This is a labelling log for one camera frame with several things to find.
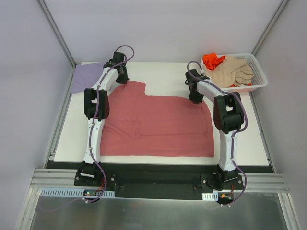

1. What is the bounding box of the aluminium front rail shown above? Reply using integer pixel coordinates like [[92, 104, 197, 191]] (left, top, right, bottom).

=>
[[30, 169, 290, 193]]

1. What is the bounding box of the left aluminium frame post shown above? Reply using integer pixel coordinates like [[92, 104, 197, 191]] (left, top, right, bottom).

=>
[[36, 0, 76, 69]]

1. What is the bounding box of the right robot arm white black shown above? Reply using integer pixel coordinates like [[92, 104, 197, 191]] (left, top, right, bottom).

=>
[[185, 69, 247, 191]]

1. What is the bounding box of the folded purple t shirt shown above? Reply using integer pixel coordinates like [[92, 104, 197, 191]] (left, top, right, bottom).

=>
[[71, 62, 104, 94]]

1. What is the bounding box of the aluminium frame post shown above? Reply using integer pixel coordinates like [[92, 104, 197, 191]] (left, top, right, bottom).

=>
[[36, 0, 76, 69], [251, 0, 291, 56]]

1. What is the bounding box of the pink t shirt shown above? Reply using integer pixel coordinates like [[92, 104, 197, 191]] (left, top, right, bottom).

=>
[[100, 81, 214, 158]]

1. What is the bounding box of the right white cable duct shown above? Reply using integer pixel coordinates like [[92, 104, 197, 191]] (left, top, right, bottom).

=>
[[201, 191, 234, 201]]

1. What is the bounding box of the orange t shirt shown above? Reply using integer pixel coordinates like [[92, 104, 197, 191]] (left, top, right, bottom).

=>
[[202, 53, 226, 71]]

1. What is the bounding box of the beige t shirt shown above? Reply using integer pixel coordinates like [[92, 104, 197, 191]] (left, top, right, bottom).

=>
[[203, 55, 254, 88]]

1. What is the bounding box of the white plastic basket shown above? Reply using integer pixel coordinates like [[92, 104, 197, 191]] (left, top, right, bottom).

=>
[[201, 53, 268, 92]]

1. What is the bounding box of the white cable duct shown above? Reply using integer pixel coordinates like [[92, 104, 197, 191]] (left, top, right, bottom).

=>
[[201, 191, 234, 201], [40, 188, 115, 199]]

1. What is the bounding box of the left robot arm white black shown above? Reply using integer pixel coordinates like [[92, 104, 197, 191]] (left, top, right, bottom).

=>
[[74, 51, 129, 188]]

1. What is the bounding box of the right aluminium frame post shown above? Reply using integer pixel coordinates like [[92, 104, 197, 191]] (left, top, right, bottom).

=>
[[251, 0, 291, 56]]

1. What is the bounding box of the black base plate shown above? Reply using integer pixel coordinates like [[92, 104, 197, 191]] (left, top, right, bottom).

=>
[[45, 161, 274, 199]]

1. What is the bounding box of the left white cable duct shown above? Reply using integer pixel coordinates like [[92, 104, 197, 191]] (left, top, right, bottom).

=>
[[40, 188, 115, 199]]

